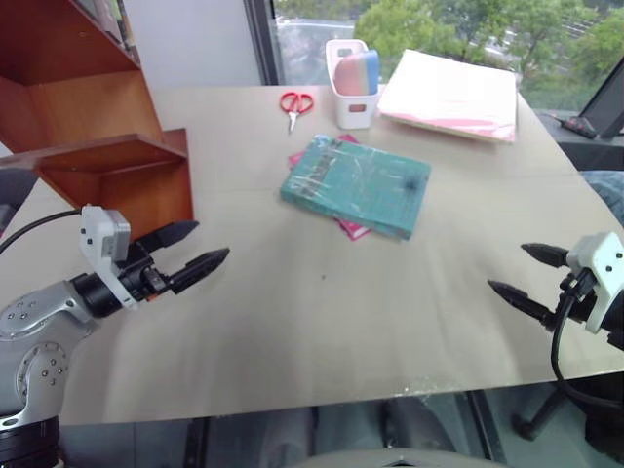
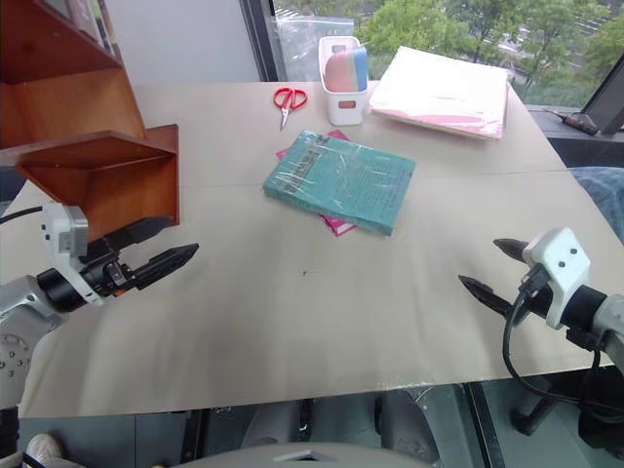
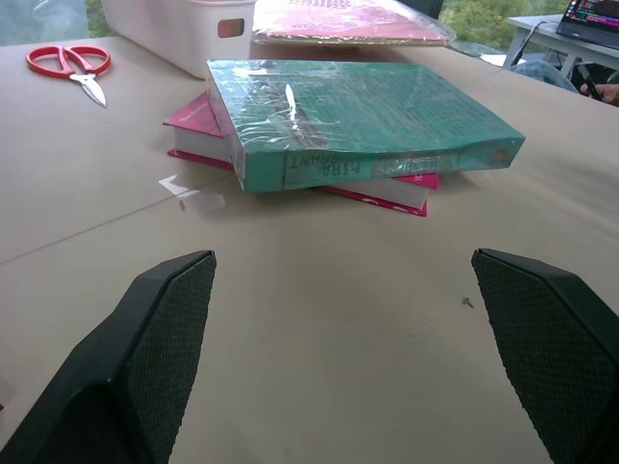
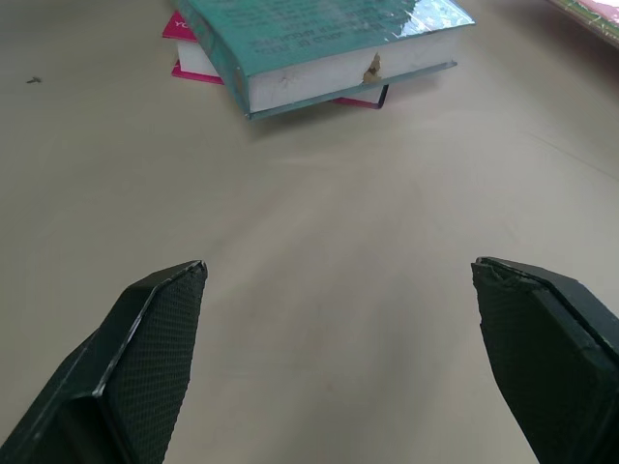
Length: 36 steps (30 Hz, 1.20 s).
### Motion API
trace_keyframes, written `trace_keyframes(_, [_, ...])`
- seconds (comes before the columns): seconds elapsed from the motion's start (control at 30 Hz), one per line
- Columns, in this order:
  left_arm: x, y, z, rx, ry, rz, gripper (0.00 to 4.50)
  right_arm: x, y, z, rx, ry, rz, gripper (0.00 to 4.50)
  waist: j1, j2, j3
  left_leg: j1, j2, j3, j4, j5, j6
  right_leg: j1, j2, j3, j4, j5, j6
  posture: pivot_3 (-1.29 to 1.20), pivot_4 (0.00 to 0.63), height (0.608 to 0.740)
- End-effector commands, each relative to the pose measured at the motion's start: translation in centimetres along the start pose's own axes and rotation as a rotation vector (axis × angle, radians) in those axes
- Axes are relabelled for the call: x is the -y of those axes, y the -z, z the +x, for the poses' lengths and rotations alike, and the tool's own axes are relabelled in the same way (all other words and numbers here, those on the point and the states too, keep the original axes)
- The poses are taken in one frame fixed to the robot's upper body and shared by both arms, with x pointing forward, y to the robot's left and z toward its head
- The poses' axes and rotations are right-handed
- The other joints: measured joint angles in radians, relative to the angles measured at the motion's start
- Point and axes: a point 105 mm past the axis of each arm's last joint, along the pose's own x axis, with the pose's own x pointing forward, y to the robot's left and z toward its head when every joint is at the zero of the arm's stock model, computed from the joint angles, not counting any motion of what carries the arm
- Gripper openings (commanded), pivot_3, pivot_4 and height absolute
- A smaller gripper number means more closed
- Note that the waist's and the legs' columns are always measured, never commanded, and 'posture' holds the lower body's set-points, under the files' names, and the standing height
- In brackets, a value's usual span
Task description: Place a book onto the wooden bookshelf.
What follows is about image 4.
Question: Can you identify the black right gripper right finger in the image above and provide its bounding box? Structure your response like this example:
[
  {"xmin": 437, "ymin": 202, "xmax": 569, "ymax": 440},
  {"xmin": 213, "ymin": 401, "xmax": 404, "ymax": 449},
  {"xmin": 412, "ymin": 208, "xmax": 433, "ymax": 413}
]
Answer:
[{"xmin": 470, "ymin": 256, "xmax": 619, "ymax": 464}]

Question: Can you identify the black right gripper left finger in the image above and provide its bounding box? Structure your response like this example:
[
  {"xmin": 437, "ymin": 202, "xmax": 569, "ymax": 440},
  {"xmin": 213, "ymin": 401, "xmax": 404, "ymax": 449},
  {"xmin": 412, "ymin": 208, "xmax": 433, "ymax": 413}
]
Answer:
[{"xmin": 0, "ymin": 260, "xmax": 209, "ymax": 464}]

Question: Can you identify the teal hardcover book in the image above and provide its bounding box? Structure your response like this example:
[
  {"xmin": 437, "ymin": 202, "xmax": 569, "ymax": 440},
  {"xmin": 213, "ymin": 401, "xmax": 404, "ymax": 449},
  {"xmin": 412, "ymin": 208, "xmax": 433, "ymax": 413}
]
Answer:
[{"xmin": 169, "ymin": 0, "xmax": 477, "ymax": 122}]

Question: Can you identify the pink paperback book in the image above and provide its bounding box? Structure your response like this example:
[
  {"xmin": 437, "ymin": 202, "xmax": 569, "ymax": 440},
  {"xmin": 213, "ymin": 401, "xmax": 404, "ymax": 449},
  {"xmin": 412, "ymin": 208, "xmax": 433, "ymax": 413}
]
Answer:
[{"xmin": 161, "ymin": 10, "xmax": 391, "ymax": 111}]

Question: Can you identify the pink object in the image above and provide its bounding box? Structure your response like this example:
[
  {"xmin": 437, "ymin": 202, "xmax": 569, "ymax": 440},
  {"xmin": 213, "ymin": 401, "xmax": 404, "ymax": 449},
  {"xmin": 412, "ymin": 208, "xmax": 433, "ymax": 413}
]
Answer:
[{"xmin": 548, "ymin": 0, "xmax": 619, "ymax": 48}]

